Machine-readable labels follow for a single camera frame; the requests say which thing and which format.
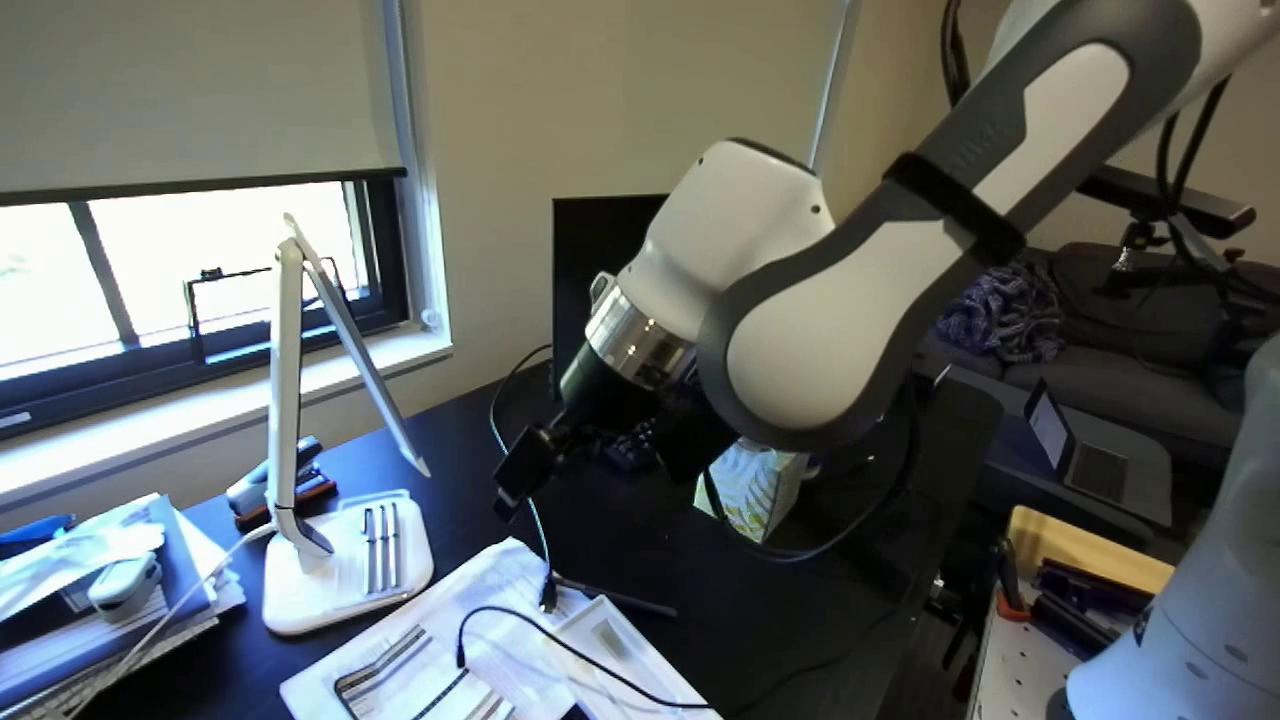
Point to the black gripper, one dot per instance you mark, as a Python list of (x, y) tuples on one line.
[(592, 394)]

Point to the dark pen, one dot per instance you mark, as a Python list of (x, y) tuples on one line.
[(627, 601)]

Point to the white paper packet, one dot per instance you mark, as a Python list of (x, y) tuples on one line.
[(415, 627)]

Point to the yellow patterned tissue box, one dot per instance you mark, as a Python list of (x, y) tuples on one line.
[(754, 503)]

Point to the black computer monitor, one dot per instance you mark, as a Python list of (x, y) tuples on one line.
[(592, 247)]

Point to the white desk lamp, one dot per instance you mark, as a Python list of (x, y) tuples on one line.
[(332, 586)]

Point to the red and black stapler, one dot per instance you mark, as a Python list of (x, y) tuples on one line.
[(273, 484)]

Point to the black framed window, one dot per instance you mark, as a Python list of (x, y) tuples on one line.
[(160, 264)]

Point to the pale teal oval object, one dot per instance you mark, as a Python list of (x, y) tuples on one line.
[(123, 586)]

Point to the stack of books and papers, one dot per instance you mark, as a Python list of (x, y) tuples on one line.
[(81, 655)]

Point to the purple cloth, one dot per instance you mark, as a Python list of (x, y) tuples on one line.
[(1003, 322)]

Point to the beige roller blind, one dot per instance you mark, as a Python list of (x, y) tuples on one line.
[(186, 94)]

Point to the light wooden box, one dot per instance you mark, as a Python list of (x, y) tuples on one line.
[(1080, 543)]

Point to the black tool with red tip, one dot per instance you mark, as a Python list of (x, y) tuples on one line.
[(1080, 601)]

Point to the open grey laptop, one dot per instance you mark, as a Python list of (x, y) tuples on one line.
[(1114, 465)]

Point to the dark sofa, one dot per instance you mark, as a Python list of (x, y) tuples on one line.
[(1146, 373)]

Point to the black bar on tripod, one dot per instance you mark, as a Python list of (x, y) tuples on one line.
[(1175, 200)]

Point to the white perforated mount plate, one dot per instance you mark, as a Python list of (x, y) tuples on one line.
[(1023, 674)]

